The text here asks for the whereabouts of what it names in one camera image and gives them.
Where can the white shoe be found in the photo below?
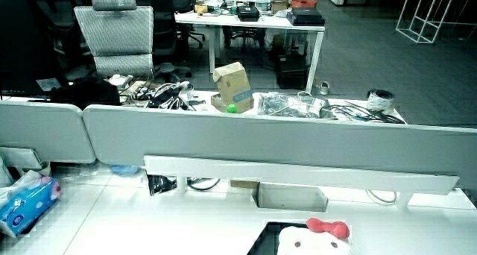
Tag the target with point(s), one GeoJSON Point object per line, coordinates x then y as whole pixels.
{"type": "Point", "coordinates": [325, 87]}

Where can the small grey desk divider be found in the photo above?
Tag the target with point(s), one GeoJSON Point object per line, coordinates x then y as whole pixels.
{"type": "Point", "coordinates": [41, 132]}

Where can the white background desk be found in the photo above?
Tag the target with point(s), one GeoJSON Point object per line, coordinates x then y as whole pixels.
{"type": "Point", "coordinates": [261, 23]}

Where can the black case under desk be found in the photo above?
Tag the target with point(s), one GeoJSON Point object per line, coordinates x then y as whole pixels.
{"type": "Point", "coordinates": [291, 70]}

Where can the open cardboard box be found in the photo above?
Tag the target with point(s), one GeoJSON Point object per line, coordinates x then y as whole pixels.
{"type": "Point", "coordinates": [233, 86]}

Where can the white metal frame rack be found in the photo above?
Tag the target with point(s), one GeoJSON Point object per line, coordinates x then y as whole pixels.
{"type": "Point", "coordinates": [425, 14]}

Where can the white desk shelf rail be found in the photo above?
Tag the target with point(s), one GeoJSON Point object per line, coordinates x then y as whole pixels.
{"type": "Point", "coordinates": [298, 174]}

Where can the blue tissue pack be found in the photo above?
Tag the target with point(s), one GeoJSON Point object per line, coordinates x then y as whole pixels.
{"type": "Point", "coordinates": [28, 206]}

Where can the grey mesh office chair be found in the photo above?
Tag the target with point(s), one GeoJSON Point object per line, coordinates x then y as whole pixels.
{"type": "Point", "coordinates": [118, 35]}

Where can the black desk device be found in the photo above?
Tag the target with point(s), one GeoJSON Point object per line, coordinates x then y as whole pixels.
{"type": "Point", "coordinates": [248, 13]}

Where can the blue cloth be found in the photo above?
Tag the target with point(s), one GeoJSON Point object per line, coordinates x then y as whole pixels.
{"type": "Point", "coordinates": [124, 169]}

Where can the large grey desk divider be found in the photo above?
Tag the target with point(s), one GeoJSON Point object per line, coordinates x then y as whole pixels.
{"type": "Point", "coordinates": [283, 147]}

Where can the white hello kitty plush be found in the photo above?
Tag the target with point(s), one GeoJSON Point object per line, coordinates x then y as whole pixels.
{"type": "Point", "coordinates": [316, 244]}

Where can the black monitor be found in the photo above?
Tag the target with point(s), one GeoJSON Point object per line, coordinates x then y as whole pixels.
{"type": "Point", "coordinates": [26, 42]}

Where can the black glossy packet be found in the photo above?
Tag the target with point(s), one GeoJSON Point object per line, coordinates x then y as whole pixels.
{"type": "Point", "coordinates": [161, 184]}

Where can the orange bag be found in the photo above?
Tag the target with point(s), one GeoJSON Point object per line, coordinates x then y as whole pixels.
{"type": "Point", "coordinates": [303, 2]}

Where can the black bag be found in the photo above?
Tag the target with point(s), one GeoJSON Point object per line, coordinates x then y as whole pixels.
{"type": "Point", "coordinates": [86, 92]}

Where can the black flat box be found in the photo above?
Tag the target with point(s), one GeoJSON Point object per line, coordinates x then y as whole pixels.
{"type": "Point", "coordinates": [305, 16]}

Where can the black office chair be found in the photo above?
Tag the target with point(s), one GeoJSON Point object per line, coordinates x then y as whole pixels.
{"type": "Point", "coordinates": [165, 24]}

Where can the green bottle cap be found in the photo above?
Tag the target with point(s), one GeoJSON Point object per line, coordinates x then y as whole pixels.
{"type": "Point", "coordinates": [232, 108]}

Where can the white tape roll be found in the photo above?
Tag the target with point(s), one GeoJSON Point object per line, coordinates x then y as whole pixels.
{"type": "Point", "coordinates": [380, 99]}

